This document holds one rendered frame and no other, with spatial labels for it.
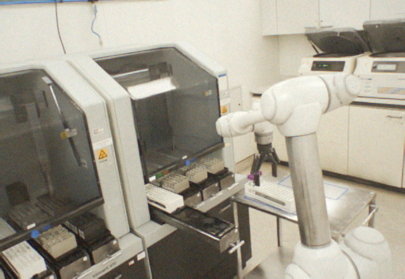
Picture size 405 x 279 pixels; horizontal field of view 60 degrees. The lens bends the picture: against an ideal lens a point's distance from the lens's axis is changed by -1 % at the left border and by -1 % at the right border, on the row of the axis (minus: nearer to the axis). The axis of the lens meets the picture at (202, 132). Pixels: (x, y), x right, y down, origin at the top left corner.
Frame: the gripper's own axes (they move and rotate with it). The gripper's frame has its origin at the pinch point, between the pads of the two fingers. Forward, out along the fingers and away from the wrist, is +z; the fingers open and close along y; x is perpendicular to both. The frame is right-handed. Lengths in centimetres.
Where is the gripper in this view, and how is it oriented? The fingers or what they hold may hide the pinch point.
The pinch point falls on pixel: (266, 179)
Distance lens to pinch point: 186.2
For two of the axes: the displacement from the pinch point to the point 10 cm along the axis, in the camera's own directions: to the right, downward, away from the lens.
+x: -6.5, -1.6, 7.5
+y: 7.6, -2.7, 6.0
